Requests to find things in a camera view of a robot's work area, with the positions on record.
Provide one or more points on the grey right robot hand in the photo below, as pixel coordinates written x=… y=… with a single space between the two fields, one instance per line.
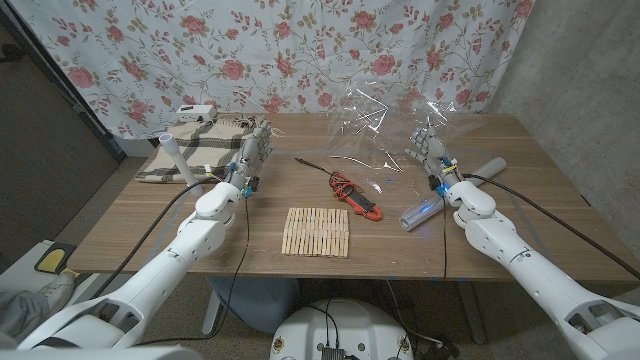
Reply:
x=432 y=150

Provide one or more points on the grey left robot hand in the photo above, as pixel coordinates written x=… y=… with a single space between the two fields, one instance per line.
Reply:
x=252 y=150

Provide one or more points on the clear plastic bag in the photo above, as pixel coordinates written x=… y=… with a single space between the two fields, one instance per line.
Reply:
x=365 y=130

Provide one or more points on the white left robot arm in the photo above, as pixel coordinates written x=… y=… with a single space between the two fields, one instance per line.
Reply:
x=165 y=260

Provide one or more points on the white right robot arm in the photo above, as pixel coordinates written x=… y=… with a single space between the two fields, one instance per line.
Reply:
x=525 y=265

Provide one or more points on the beige plaid fringed cloth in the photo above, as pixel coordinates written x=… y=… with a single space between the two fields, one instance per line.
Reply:
x=200 y=145

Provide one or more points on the floral rose backdrop cloth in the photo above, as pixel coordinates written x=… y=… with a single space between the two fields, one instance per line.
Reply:
x=300 y=50

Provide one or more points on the grey tape strip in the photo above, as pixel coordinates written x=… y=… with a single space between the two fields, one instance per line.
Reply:
x=176 y=212
x=300 y=151

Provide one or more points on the black test probe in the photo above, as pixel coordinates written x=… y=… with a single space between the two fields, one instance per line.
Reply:
x=312 y=165

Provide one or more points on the white power strip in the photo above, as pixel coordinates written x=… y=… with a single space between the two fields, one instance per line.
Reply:
x=196 y=113

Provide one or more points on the long clear plastic tube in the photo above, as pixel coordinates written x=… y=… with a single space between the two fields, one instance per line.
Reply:
x=417 y=216

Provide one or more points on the red clamp meter with leads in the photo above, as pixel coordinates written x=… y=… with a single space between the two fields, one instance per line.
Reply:
x=362 y=205

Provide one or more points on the wooden clothespin row mat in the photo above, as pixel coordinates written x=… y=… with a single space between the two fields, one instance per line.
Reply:
x=315 y=232

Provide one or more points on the blue-grey seat under table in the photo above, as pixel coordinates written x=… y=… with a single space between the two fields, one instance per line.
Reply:
x=255 y=300

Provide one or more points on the grey table leg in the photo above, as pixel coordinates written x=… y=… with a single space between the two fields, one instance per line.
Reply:
x=472 y=312

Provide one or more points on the white seat leg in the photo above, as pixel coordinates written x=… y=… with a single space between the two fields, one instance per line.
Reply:
x=211 y=315

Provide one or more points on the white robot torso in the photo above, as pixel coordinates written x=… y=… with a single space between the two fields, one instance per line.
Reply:
x=345 y=330

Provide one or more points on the dark partition panel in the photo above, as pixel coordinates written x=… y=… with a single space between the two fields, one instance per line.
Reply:
x=40 y=150

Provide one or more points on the yellow and black floor object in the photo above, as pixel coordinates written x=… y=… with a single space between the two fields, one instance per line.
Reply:
x=52 y=260

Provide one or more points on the person's white shoe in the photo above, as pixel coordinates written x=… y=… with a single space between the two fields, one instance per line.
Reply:
x=57 y=292

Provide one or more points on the white floor platform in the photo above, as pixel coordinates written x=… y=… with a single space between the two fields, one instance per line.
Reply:
x=20 y=272

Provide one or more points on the person's grey trouser leg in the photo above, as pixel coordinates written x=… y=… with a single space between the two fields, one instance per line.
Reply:
x=20 y=315

